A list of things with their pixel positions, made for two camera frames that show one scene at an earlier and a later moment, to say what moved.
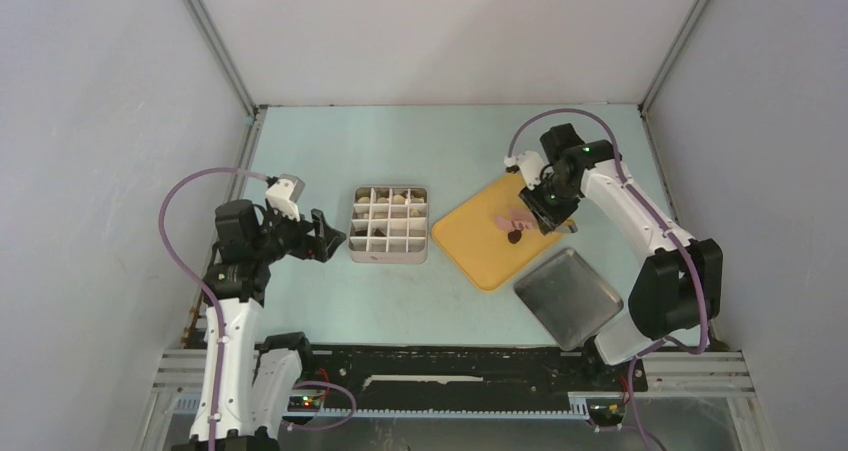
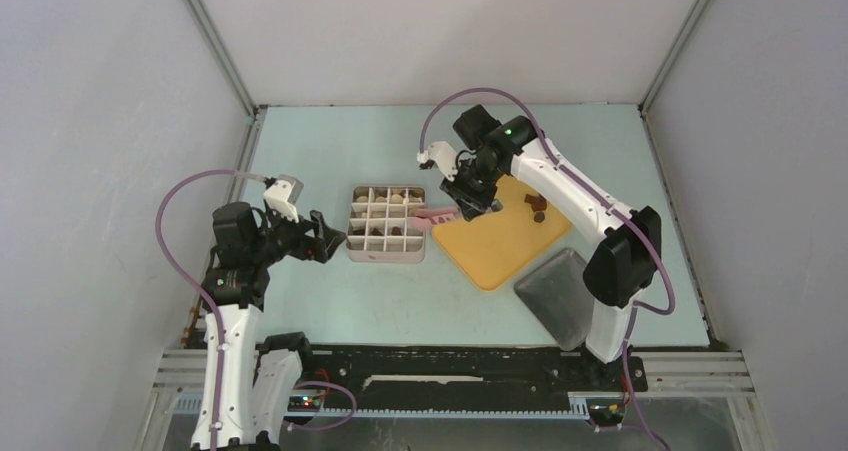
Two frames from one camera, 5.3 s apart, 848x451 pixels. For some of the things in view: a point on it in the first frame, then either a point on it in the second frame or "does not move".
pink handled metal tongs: x=518 y=218 -> x=434 y=215
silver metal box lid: x=570 y=299 does not move
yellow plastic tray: x=486 y=251 does not move
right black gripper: x=548 y=219 -> x=457 y=190
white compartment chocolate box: x=389 y=225 does not move
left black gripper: x=309 y=247 does not move
